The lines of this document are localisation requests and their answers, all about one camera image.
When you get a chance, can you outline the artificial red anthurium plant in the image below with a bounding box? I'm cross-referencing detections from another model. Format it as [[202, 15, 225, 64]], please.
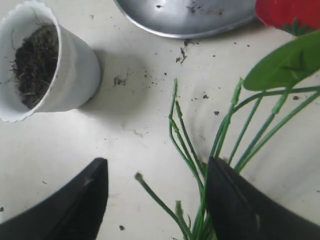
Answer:
[[134, 0, 320, 240]]

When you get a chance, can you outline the white scalloped plastic pot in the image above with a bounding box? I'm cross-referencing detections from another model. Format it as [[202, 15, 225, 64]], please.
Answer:
[[0, 0, 101, 123]]

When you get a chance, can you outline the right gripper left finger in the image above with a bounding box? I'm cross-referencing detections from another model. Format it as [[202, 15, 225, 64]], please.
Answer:
[[0, 158, 109, 240]]

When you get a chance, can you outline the round stainless steel plate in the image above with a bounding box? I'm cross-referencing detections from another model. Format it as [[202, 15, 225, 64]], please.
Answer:
[[115, 0, 256, 39]]

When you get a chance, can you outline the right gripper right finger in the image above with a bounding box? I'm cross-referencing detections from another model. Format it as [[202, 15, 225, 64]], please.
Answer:
[[206, 157, 320, 240]]

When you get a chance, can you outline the dark soil in pot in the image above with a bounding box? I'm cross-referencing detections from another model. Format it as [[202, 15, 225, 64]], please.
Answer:
[[12, 24, 59, 110]]

